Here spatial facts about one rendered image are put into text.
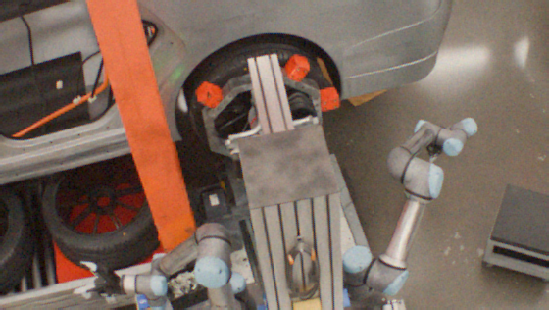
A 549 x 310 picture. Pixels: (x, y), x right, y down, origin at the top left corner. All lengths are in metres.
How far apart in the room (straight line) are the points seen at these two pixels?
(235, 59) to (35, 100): 1.17
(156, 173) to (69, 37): 1.39
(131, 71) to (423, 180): 1.15
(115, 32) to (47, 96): 1.63
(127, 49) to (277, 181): 0.87
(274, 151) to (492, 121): 2.91
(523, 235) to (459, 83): 1.39
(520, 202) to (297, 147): 2.19
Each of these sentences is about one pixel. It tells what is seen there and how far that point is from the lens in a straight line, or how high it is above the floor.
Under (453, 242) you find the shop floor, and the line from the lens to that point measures 4.82.
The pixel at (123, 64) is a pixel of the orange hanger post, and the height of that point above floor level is 1.84.
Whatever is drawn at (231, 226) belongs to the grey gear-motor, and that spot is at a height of 0.40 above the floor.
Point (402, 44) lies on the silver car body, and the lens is 4.25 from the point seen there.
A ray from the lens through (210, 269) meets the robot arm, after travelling 3.06.
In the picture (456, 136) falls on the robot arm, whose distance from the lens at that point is 3.78.
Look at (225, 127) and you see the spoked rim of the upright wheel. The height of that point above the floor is 0.69.
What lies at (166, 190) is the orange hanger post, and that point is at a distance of 3.75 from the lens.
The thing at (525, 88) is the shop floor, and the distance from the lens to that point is 5.56.
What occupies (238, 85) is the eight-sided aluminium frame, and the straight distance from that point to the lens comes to 4.00.
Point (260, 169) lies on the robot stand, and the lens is 2.55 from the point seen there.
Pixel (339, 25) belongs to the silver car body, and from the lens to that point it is 4.03.
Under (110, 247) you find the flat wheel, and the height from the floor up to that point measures 0.50.
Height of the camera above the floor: 4.05
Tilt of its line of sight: 52 degrees down
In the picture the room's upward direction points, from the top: 8 degrees counter-clockwise
